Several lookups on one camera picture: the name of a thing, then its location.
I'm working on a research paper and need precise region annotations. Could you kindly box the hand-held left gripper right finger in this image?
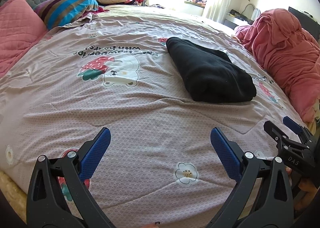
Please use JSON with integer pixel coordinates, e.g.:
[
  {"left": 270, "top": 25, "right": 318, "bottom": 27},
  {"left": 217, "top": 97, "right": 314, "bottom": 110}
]
[{"left": 207, "top": 127, "right": 294, "bottom": 228}]

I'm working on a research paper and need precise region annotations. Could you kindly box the pink crumpled blanket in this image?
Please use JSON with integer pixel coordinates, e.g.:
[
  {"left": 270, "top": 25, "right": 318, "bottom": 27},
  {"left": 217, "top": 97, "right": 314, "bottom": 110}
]
[{"left": 235, "top": 10, "right": 320, "bottom": 123}]

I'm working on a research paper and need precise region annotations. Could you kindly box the windowsill clutter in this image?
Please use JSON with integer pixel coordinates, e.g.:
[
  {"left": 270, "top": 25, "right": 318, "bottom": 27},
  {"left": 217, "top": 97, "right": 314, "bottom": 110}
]
[{"left": 185, "top": 0, "right": 208, "bottom": 7}]

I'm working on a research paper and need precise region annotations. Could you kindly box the printed pink bed quilt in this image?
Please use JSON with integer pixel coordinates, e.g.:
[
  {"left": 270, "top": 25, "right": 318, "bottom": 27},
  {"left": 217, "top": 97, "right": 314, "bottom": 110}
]
[{"left": 0, "top": 5, "right": 315, "bottom": 228}]

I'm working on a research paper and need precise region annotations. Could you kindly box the person's right hand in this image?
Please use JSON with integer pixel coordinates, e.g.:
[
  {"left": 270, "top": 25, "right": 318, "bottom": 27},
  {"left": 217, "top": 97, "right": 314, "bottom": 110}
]
[{"left": 286, "top": 165, "right": 320, "bottom": 217}]

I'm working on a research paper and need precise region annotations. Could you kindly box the striped pillow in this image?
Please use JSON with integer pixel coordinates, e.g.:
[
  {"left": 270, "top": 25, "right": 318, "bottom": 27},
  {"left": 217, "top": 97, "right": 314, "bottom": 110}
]
[{"left": 34, "top": 0, "right": 99, "bottom": 30}]

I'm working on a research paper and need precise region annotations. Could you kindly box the black monitor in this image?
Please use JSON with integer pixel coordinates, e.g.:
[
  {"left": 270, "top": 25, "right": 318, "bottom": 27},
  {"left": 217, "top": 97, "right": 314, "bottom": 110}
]
[{"left": 287, "top": 6, "right": 314, "bottom": 35}]

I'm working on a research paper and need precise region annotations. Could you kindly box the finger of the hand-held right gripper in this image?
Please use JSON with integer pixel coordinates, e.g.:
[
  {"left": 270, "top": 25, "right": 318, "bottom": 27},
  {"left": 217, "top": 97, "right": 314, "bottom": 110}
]
[
  {"left": 263, "top": 120, "right": 295, "bottom": 149},
  {"left": 282, "top": 116, "right": 313, "bottom": 142}
]

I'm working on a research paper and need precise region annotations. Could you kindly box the cream fluffy blanket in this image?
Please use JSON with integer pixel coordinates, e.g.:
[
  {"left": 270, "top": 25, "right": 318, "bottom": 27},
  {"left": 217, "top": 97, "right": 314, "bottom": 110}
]
[{"left": 0, "top": 170, "right": 28, "bottom": 205}]

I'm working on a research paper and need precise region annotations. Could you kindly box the black sweater with orange cuffs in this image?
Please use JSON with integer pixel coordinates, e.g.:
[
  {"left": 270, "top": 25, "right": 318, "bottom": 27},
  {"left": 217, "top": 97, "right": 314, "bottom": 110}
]
[{"left": 166, "top": 37, "right": 257, "bottom": 103}]

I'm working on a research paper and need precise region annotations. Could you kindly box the white desk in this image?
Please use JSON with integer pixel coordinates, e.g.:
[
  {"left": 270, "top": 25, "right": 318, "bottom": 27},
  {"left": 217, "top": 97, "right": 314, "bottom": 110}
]
[{"left": 224, "top": 9, "right": 262, "bottom": 28}]

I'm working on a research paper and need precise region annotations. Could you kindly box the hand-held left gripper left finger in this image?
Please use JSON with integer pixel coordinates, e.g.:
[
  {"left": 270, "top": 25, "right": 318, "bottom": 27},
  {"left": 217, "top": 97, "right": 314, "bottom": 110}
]
[{"left": 26, "top": 126, "right": 115, "bottom": 228}]

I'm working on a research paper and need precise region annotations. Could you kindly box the pink quilted pillow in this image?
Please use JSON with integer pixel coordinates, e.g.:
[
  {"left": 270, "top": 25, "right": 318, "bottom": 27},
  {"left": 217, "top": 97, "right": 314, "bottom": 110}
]
[{"left": 0, "top": 0, "right": 49, "bottom": 78}]

